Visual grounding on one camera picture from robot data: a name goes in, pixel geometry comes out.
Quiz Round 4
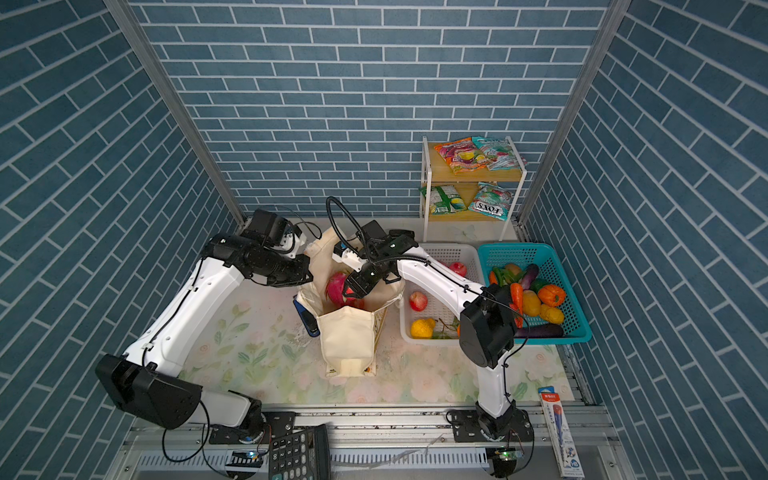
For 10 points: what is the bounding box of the pink dragon fruit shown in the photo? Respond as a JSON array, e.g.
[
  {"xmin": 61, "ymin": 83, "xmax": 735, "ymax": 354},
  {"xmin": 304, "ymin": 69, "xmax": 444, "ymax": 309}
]
[{"xmin": 326, "ymin": 272, "xmax": 347, "ymax": 308}]

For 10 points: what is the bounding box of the red apple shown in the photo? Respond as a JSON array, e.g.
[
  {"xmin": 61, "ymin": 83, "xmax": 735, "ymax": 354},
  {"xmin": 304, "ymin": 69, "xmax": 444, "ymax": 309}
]
[{"xmin": 409, "ymin": 291, "xmax": 428, "ymax": 312}]

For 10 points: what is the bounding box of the cream floral tote bag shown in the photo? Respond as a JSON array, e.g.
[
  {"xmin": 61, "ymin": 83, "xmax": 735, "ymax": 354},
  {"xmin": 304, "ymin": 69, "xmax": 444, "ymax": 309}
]
[{"xmin": 297, "ymin": 228, "xmax": 405, "ymax": 378}]

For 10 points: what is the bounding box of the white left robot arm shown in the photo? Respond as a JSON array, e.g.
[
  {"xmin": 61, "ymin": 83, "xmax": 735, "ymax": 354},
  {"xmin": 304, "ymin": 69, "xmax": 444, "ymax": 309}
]
[{"xmin": 95, "ymin": 233, "xmax": 313, "ymax": 442}]

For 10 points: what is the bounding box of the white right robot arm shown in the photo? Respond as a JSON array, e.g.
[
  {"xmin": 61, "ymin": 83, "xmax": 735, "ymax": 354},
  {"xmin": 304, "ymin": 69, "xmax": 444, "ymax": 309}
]
[{"xmin": 332, "ymin": 221, "xmax": 522, "ymax": 419}]

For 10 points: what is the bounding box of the green snack bag lower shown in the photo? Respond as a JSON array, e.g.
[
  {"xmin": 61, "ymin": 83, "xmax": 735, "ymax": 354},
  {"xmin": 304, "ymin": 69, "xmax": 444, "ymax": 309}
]
[{"xmin": 420, "ymin": 185, "xmax": 468, "ymax": 216}]

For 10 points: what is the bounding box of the teal foxs candy bag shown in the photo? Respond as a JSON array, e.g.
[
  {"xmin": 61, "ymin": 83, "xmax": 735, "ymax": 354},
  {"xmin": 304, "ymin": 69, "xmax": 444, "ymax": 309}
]
[{"xmin": 468, "ymin": 182, "xmax": 514, "ymax": 221}]

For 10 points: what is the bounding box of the colourful snack bag top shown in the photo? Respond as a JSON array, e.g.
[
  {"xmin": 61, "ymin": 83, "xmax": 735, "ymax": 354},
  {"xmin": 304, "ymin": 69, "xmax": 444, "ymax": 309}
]
[{"xmin": 432, "ymin": 137, "xmax": 497, "ymax": 174}]

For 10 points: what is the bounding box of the teal snack bag top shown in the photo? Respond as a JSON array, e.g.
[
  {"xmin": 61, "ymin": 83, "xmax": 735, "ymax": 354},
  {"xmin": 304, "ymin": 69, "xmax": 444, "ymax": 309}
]
[{"xmin": 472, "ymin": 136, "xmax": 525, "ymax": 171}]

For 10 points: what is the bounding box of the blue stapler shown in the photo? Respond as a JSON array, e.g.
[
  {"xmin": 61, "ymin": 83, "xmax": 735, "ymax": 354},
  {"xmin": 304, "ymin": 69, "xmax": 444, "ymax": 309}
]
[{"xmin": 293, "ymin": 297, "xmax": 320, "ymax": 338}]

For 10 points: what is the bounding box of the floral table mat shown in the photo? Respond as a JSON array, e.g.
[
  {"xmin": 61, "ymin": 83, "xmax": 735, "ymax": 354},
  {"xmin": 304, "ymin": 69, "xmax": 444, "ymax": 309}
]
[{"xmin": 179, "ymin": 263, "xmax": 577, "ymax": 406}]

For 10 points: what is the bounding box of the white plastic fruit basket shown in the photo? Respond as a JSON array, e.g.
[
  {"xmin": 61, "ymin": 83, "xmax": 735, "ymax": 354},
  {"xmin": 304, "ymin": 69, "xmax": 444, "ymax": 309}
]
[{"xmin": 400, "ymin": 242, "xmax": 487, "ymax": 347}]

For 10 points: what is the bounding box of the white wooden shelf rack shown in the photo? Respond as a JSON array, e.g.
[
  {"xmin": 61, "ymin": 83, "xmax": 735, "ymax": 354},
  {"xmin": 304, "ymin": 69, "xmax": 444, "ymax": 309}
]
[{"xmin": 419, "ymin": 135, "xmax": 528, "ymax": 241}]

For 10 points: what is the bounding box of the yellow lemon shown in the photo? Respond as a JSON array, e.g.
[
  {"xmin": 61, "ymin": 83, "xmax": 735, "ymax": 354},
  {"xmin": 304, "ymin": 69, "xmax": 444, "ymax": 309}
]
[{"xmin": 410, "ymin": 318, "xmax": 436, "ymax": 339}]

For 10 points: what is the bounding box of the purple eggplant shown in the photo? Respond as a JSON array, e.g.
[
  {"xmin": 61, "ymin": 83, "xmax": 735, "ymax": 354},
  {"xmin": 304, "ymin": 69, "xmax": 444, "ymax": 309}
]
[{"xmin": 519, "ymin": 264, "xmax": 539, "ymax": 290}]

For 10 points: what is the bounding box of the orange pumpkin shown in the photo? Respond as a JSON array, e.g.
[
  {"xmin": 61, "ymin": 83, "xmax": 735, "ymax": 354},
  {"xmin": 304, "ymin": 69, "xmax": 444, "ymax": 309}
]
[{"xmin": 537, "ymin": 284, "xmax": 567, "ymax": 308}]

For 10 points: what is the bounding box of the black calculator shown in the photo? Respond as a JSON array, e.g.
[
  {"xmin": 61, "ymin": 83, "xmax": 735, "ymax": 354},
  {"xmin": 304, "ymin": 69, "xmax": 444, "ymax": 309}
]
[{"xmin": 269, "ymin": 424, "xmax": 331, "ymax": 480}]

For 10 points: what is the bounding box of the teal plastic vegetable basket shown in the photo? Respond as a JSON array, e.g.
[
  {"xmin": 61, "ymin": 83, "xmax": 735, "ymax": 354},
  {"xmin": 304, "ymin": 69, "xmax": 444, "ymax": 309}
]
[{"xmin": 477, "ymin": 242, "xmax": 593, "ymax": 346}]

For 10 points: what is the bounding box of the white toothpaste box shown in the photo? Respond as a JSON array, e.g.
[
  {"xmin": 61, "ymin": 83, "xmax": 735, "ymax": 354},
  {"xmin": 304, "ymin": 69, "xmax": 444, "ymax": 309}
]
[{"xmin": 538, "ymin": 386, "xmax": 585, "ymax": 479}]

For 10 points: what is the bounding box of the aluminium corner post left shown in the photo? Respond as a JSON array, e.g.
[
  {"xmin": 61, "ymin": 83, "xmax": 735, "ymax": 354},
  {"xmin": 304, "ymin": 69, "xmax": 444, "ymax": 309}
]
[{"xmin": 104, "ymin": 0, "xmax": 245, "ymax": 228}]

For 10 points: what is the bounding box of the aluminium corner post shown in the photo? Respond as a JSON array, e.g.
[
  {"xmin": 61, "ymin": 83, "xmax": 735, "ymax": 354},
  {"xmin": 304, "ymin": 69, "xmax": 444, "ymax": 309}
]
[
  {"xmin": 517, "ymin": 0, "xmax": 631, "ymax": 229},
  {"xmin": 104, "ymin": 0, "xmax": 245, "ymax": 228}
]

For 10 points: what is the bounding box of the aluminium corner post right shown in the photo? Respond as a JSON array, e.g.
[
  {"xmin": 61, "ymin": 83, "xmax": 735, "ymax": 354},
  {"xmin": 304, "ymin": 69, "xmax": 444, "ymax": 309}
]
[{"xmin": 517, "ymin": 0, "xmax": 631, "ymax": 229}]

